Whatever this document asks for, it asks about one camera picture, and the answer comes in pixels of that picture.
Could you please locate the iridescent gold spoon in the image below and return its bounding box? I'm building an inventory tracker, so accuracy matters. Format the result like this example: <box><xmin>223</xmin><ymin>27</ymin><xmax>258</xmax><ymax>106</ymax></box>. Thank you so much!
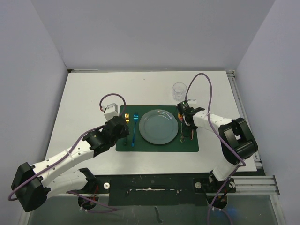
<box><xmin>178</xmin><ymin>113</ymin><xmax>185</xmax><ymax>143</ymax></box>

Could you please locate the gold fork with green handle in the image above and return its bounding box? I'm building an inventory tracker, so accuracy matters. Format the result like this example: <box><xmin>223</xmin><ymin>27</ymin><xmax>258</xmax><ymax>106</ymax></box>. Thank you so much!
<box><xmin>123</xmin><ymin>113</ymin><xmax>130</xmax><ymax>146</ymax></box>

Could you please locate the dark green placemat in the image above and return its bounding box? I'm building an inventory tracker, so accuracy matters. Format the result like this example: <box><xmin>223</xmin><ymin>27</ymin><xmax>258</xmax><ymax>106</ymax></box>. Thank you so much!
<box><xmin>116</xmin><ymin>105</ymin><xmax>199</xmax><ymax>152</ymax></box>

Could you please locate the blue metal fork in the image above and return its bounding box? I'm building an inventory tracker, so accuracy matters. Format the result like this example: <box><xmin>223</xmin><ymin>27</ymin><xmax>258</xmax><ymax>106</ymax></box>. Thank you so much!
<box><xmin>131</xmin><ymin>112</ymin><xmax>139</xmax><ymax>147</ymax></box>

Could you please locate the clear drinking glass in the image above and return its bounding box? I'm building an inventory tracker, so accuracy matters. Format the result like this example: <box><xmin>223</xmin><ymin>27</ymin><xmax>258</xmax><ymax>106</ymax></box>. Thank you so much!
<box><xmin>172</xmin><ymin>82</ymin><xmax>187</xmax><ymax>102</ymax></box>

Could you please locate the teal ceramic plate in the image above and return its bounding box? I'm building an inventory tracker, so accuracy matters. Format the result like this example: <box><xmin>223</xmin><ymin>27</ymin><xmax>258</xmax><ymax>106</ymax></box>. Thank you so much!
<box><xmin>139</xmin><ymin>109</ymin><xmax>179</xmax><ymax>145</ymax></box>

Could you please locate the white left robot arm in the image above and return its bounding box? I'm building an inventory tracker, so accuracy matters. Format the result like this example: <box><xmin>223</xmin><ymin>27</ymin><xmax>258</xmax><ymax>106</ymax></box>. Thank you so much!
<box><xmin>8</xmin><ymin>116</ymin><xmax>129</xmax><ymax>212</ymax></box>

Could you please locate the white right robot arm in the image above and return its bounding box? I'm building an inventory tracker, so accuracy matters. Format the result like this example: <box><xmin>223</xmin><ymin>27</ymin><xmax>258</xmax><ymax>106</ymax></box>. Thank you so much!
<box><xmin>177</xmin><ymin>101</ymin><xmax>258</xmax><ymax>192</ymax></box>

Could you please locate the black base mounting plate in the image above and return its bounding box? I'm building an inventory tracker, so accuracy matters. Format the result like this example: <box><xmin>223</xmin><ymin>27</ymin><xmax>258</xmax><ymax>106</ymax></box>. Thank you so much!
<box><xmin>76</xmin><ymin>173</ymin><xmax>236</xmax><ymax>206</ymax></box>

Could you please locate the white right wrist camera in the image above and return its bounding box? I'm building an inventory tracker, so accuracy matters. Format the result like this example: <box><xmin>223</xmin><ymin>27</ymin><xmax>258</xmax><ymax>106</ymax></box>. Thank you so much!
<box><xmin>188</xmin><ymin>99</ymin><xmax>197</xmax><ymax>104</ymax></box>

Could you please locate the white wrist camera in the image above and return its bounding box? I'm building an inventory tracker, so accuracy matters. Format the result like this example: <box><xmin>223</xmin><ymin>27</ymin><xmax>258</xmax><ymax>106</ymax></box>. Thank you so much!
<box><xmin>104</xmin><ymin>103</ymin><xmax>119</xmax><ymax>121</ymax></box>
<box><xmin>188</xmin><ymin>99</ymin><xmax>197</xmax><ymax>104</ymax></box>

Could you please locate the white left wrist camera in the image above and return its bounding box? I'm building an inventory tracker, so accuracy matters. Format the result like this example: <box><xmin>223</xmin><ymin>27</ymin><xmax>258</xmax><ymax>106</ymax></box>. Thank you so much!
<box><xmin>104</xmin><ymin>103</ymin><xmax>119</xmax><ymax>121</ymax></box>

